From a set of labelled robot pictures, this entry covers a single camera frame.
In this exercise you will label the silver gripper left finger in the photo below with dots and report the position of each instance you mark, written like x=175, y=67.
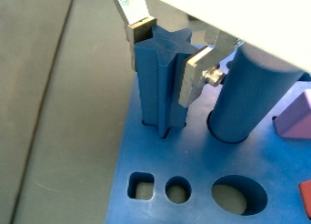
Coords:
x=138, y=23

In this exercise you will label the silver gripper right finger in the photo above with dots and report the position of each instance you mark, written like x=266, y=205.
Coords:
x=201, y=69

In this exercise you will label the blue star prism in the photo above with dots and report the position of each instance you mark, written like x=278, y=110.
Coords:
x=159, y=59

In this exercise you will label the blue cylinder peg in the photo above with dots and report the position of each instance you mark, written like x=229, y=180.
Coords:
x=257, y=83

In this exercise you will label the purple block peg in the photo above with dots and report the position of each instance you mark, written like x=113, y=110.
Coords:
x=293, y=124

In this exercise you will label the blue shape sorter base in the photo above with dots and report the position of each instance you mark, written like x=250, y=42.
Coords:
x=190, y=179

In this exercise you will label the red square block peg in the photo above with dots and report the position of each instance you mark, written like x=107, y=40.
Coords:
x=305, y=187

